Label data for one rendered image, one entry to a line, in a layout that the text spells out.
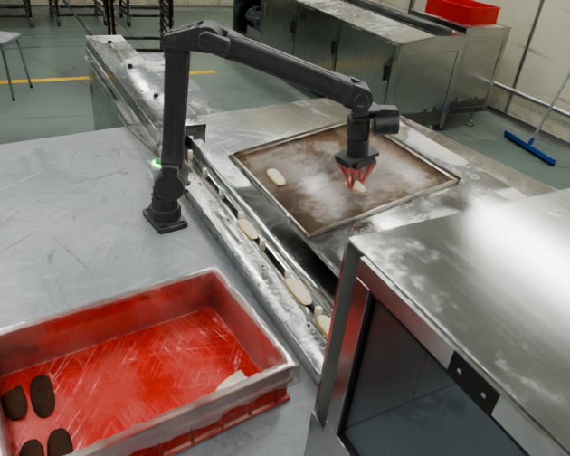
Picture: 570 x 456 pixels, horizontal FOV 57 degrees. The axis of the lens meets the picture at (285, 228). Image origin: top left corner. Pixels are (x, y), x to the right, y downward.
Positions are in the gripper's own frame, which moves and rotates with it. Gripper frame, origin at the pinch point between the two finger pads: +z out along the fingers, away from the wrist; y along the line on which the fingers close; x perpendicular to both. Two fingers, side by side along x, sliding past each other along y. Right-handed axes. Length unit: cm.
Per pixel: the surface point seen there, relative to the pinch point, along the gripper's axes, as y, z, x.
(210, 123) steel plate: -1, 14, 87
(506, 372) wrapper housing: -52, -41, -79
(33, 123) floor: -41, 88, 317
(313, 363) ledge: -43, 5, -39
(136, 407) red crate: -75, 4, -29
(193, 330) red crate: -58, 6, -16
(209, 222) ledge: -37.1, 5.9, 16.1
